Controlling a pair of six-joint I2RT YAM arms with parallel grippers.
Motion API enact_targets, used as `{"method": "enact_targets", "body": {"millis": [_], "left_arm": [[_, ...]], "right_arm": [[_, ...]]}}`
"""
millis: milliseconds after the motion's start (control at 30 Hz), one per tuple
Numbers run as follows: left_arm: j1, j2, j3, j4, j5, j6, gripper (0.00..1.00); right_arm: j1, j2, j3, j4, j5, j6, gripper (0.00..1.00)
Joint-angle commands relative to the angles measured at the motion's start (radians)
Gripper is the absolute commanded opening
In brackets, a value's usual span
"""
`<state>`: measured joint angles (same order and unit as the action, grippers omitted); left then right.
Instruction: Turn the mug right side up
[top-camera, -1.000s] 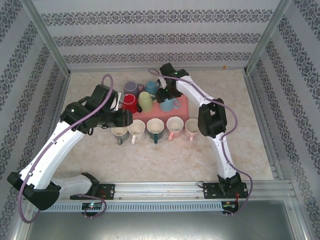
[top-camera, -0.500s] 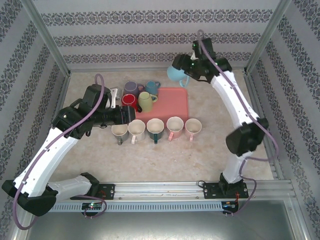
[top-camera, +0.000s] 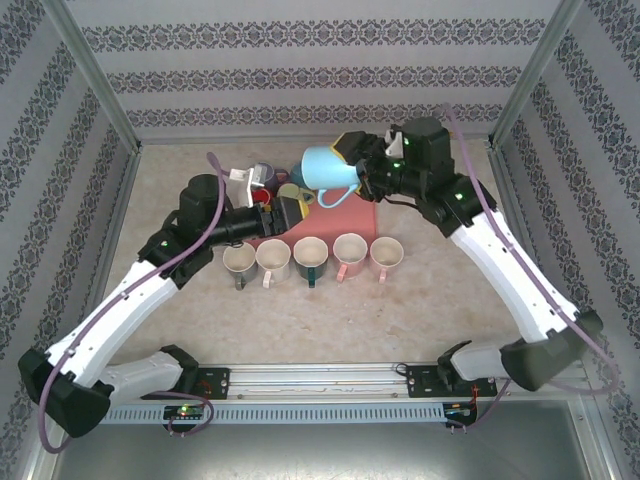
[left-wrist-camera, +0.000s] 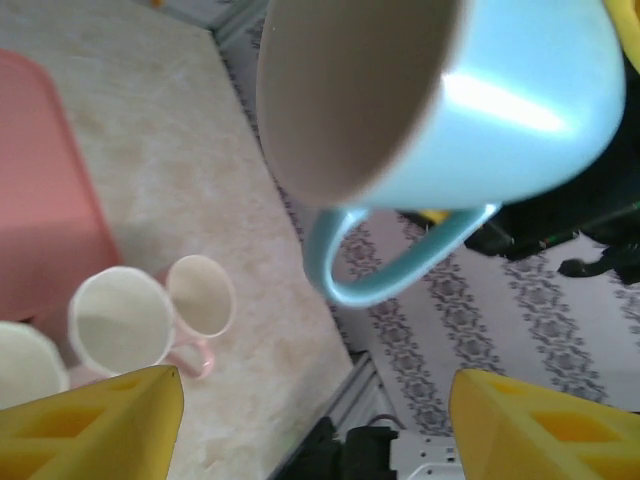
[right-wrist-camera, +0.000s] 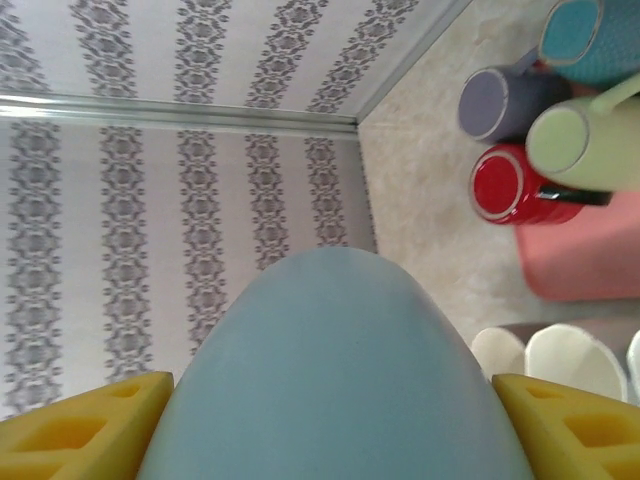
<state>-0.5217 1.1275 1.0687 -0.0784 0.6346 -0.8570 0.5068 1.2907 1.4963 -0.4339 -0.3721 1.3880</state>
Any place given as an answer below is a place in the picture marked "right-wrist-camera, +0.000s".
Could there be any white mug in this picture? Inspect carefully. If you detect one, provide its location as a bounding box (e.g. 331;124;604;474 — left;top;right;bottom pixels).
524;322;629;402

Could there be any pink plastic tray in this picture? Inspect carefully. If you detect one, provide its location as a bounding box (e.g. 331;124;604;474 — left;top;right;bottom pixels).
514;79;640;304

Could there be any aluminium wall base strip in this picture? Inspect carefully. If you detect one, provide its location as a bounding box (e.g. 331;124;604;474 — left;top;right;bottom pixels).
355;0;475;129

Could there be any teal mug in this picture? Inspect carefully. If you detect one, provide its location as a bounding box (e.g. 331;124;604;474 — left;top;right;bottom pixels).
542;0;640;94

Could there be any left aluminium corner post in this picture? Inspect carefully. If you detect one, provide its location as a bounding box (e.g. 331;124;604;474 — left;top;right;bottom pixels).
0;91;362;135

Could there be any pale pinkish grey mug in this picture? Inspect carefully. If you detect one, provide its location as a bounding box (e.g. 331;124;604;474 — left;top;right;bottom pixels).
471;324;529;382

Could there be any light green mug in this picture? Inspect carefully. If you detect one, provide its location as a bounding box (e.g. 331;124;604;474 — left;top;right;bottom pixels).
525;74;640;195

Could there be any light blue mug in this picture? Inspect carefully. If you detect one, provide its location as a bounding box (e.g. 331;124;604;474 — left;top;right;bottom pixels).
137;247;536;480

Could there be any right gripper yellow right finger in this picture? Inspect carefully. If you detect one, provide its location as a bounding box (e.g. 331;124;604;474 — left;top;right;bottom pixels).
492;373;640;480

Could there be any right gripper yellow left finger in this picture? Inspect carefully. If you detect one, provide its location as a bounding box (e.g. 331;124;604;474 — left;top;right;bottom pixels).
0;370;175;480

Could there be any red mug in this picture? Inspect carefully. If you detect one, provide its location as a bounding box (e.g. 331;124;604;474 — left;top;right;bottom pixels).
469;144;614;227

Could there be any purple mug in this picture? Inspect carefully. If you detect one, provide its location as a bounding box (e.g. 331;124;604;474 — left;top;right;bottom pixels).
458;48;572;146

